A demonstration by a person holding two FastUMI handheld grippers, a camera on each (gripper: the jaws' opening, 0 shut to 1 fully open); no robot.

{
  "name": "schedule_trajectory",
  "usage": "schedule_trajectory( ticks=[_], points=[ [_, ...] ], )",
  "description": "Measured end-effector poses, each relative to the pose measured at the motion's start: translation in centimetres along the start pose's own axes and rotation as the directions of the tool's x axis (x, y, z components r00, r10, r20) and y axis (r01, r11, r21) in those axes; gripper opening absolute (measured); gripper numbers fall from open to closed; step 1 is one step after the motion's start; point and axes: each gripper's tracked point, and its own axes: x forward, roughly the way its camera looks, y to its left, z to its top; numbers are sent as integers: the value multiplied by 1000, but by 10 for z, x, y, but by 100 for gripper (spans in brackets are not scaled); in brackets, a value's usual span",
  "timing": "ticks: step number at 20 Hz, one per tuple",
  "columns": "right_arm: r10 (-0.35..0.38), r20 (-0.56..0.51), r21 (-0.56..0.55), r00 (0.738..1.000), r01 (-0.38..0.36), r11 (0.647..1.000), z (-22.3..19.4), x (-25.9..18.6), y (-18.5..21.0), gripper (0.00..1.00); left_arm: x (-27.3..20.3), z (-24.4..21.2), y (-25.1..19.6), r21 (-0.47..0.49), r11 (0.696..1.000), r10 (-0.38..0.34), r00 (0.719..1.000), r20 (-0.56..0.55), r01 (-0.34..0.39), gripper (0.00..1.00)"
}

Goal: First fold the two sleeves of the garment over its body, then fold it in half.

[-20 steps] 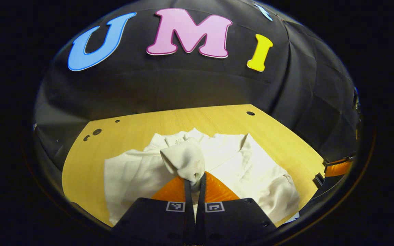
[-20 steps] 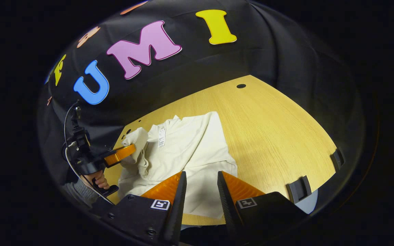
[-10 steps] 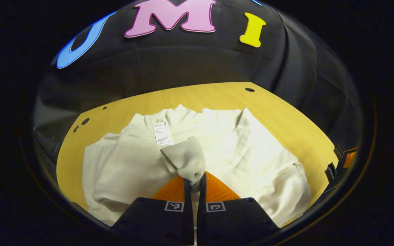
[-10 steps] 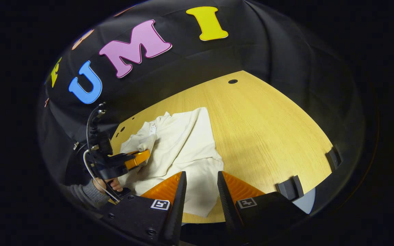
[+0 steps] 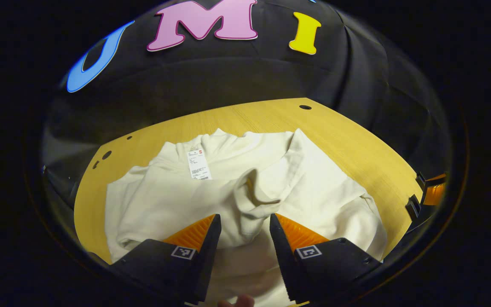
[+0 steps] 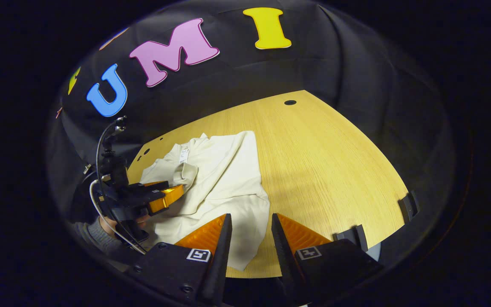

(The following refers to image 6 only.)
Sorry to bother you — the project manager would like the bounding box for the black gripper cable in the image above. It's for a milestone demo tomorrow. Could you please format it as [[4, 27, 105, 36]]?
[[95, 119, 120, 182]]

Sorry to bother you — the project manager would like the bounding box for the black backdrop cloth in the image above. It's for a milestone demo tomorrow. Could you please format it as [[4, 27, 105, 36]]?
[[47, 0, 457, 273]]

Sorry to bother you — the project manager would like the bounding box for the cream white sweatshirt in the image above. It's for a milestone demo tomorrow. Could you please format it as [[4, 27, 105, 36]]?
[[140, 131, 271, 272]]

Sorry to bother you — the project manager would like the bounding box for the black table edge clamp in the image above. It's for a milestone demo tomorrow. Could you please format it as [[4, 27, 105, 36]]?
[[333, 225, 369, 252], [398, 192, 419, 223]]

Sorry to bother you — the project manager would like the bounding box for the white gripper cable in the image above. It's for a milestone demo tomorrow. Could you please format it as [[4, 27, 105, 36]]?
[[90, 179, 147, 255]]

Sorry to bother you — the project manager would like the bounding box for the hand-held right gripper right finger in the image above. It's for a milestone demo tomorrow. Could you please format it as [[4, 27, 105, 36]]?
[[271, 213, 384, 299]]

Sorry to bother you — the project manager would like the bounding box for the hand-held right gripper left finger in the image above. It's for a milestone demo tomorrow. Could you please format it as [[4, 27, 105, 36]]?
[[127, 213, 233, 307]]

